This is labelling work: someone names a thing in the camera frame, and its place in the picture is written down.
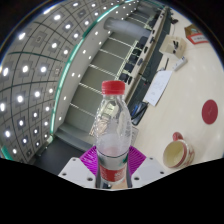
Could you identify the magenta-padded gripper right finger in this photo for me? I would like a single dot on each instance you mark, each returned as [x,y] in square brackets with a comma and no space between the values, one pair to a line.
[148,171]

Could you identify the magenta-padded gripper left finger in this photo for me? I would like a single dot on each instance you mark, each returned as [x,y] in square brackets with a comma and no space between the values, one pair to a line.
[76,173]

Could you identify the clear red-capped water bottle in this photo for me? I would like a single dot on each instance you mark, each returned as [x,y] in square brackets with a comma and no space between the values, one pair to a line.
[112,140]

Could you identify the red flower-print mug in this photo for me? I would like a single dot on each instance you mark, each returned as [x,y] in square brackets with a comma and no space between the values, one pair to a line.
[176,154]

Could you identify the black folder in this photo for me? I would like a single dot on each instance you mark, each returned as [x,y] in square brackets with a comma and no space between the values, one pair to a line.
[139,113]

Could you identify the white paper sheet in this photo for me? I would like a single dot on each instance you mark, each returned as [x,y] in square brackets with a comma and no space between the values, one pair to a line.
[159,87]

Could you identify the flat round red coaster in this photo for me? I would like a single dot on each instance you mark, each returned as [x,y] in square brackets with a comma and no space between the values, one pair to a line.
[209,112]

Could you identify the black office chairs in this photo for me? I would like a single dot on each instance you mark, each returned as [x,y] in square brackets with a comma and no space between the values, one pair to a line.
[136,61]

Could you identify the white power strip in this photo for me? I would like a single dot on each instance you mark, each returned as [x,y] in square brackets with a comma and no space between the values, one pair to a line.
[179,63]

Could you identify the ceiling lights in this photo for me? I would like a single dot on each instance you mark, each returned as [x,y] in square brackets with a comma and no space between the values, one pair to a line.
[36,66]

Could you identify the long curved conference desk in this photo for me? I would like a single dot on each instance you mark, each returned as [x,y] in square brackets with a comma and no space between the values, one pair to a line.
[150,56]

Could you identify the open white box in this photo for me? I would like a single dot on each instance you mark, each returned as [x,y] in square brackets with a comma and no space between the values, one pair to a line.
[171,46]

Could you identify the open red-labelled cardboard box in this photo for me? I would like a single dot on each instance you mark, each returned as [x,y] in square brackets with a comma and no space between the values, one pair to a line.
[196,35]

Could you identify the grey round column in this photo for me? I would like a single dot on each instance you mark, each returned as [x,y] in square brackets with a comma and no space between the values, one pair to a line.
[126,28]

